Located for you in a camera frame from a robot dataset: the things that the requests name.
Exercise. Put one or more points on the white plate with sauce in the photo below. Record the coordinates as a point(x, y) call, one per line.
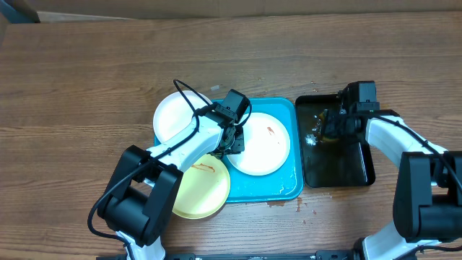
point(266, 143)

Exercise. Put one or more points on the yellow plate with sauce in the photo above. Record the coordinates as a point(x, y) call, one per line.
point(204, 189)

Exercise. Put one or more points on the black water tray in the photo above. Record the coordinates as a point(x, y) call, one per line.
point(330, 164)

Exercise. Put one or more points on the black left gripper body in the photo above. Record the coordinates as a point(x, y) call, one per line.
point(222, 152)

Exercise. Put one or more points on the white plate with red stain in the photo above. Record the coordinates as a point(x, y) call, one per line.
point(174, 114)

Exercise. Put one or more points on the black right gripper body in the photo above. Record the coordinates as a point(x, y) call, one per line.
point(330, 127)

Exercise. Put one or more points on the teal plastic tray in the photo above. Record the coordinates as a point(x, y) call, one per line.
point(285, 183)

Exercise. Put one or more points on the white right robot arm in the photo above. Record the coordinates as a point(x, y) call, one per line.
point(427, 200)

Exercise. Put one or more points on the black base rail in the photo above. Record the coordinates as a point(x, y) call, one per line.
point(318, 255)

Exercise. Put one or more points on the green and yellow sponge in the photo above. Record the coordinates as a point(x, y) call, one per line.
point(328, 126)

